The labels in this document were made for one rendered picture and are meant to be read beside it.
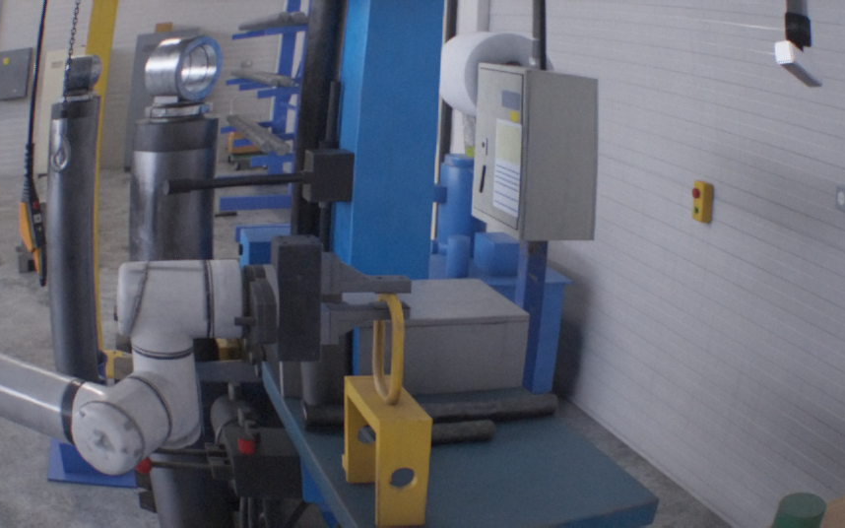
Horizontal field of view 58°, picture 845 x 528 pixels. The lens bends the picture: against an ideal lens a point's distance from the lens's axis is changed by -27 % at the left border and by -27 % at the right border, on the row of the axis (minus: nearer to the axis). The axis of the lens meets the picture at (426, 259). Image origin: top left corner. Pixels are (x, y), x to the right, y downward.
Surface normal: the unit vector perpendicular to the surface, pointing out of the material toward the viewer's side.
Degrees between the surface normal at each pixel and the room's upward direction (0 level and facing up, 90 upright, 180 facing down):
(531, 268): 90
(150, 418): 63
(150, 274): 39
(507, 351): 90
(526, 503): 0
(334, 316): 90
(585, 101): 90
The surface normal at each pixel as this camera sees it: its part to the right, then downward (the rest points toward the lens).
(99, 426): -0.15, 0.11
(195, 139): 0.67, 0.20
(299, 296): 0.31, 0.22
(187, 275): 0.24, -0.61
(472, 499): 0.06, -0.97
